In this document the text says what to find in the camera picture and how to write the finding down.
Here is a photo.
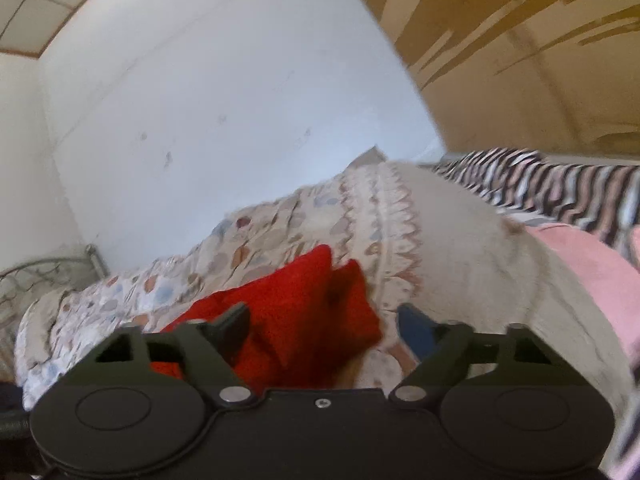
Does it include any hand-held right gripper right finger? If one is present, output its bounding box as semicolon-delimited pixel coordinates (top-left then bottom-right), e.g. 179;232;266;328
389;303;567;409

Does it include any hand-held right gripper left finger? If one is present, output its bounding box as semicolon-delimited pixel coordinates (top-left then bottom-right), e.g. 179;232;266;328
94;302;254;409

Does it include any red knit sweater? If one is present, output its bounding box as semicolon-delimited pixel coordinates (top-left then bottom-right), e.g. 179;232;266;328
149;244;385;392

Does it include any floral patterned quilt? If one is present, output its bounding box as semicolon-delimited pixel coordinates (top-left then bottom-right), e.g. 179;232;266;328
14;160;633;413

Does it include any grey pillow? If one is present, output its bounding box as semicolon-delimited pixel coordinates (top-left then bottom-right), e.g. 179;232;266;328
349;145;387;167

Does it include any pink cloth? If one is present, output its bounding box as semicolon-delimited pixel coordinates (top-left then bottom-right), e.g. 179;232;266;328
522;224;640;353

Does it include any black pink striped bed sheet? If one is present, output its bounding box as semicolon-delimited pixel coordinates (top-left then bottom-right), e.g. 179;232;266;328
437;146;640;466

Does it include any metal bed frame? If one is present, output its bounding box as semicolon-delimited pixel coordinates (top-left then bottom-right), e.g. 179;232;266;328
0;244;110;383

